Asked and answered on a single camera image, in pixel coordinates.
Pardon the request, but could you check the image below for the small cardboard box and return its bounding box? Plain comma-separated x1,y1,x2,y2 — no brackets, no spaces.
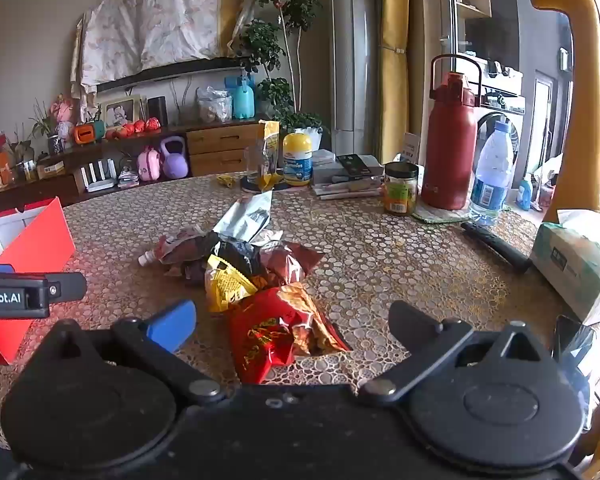
36,160,66,181

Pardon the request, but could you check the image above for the black round coaster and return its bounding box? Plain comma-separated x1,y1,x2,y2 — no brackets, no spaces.
240,177,292,194

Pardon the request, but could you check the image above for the wooden television cabinet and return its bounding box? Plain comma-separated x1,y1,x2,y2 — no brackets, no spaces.
0,117,277,221

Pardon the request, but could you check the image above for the yellow black snack bag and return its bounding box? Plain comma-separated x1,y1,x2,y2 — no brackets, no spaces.
203,242,266,313

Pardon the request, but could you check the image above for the silver snack bag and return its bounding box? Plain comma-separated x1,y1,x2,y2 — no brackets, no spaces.
212,190,284,248

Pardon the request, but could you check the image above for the yellow giraffe toy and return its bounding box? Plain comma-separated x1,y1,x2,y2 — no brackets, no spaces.
530,0,600,223

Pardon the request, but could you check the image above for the small potted plant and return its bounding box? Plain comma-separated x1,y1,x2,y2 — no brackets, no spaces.
30,100,66,156

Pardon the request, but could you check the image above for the orange green radio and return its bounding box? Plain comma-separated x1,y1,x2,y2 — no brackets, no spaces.
74,120,106,145

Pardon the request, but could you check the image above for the white card stand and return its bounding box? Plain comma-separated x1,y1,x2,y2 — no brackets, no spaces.
400,132,422,164

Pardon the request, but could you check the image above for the small book stack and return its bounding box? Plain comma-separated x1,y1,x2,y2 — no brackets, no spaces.
117,157,141,190

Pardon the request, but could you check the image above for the white standing air conditioner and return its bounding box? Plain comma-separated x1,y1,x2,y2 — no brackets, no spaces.
328,0,377,152

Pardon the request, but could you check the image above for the purple kettlebell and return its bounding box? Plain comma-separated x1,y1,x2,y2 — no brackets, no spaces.
160,136,188,179

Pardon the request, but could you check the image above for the white router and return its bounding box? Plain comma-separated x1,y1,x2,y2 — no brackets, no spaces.
80,158,118,192

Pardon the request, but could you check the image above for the red cardboard box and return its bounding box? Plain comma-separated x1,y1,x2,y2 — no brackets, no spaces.
0,196,77,366

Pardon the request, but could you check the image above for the green coaster mat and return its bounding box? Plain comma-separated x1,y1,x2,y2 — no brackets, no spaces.
412,205,473,224

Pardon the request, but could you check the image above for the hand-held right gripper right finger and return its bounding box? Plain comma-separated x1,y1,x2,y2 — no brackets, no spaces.
358,300,543,407

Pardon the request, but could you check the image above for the framed photo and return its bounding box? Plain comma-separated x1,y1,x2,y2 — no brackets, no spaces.
100,95,144,131

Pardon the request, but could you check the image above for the yellow curtain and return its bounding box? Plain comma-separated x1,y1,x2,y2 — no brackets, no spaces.
378,0,412,161

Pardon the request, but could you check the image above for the white washing machine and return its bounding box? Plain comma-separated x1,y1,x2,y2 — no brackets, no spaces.
472,67,526,173

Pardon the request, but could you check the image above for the pink toy bag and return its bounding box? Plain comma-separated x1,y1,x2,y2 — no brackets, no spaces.
137,146,162,182

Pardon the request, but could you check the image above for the black flat box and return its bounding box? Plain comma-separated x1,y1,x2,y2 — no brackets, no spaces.
336,153,377,177

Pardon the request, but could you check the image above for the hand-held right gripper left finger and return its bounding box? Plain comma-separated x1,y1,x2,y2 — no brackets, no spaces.
45,300,227,405

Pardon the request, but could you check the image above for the black cylinder speaker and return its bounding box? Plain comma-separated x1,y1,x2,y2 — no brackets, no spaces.
147,95,168,128

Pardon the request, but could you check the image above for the yellow white supplement bottle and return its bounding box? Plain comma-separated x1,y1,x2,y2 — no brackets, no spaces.
282,132,314,186

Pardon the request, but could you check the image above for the yellow standing pouch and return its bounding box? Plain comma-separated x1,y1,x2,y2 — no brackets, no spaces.
257,120,281,188

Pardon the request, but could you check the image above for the clear plastic water bottle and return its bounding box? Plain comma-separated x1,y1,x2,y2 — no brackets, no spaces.
469,120,515,227

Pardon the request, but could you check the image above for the black television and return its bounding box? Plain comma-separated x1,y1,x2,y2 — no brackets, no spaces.
96,56,253,94

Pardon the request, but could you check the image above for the red snack bag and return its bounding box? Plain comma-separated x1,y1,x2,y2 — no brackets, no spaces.
228,282,352,385

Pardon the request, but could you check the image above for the dark glossy phone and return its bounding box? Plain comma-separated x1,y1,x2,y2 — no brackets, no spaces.
554,314,597,391

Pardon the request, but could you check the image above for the clear plastic bag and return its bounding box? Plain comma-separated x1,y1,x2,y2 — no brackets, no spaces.
196,86,234,123

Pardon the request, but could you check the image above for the red thermos bottle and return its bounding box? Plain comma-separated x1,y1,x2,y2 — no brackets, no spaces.
420,54,483,211

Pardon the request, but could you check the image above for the pink flower bouquet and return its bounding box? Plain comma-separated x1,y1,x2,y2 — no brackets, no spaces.
50,94,78,142

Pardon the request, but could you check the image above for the pink magazine stack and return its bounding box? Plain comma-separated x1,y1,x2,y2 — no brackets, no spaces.
312,182,384,200

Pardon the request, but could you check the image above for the teal bottle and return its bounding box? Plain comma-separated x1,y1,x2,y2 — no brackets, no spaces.
225,71,256,120

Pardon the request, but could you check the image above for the green white tissue pack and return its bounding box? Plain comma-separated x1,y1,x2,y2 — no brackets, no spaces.
530,210,600,323

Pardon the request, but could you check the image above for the dark pouch with white cap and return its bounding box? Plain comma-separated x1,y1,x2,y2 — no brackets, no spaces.
138,227,216,286

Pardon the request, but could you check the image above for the black remote control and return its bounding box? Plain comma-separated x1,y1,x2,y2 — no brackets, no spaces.
461,221,533,275

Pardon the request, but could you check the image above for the gold patterned tablecloth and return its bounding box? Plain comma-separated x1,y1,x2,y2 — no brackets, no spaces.
0,172,597,453

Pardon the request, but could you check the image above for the clear drinking glass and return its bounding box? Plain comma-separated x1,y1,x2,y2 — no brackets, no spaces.
244,146,271,186

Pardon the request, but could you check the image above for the glass jar with black lid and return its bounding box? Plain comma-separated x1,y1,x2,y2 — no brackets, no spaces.
383,162,420,216

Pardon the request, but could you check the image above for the floral cloth cover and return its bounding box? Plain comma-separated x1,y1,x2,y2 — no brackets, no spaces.
71,0,253,106

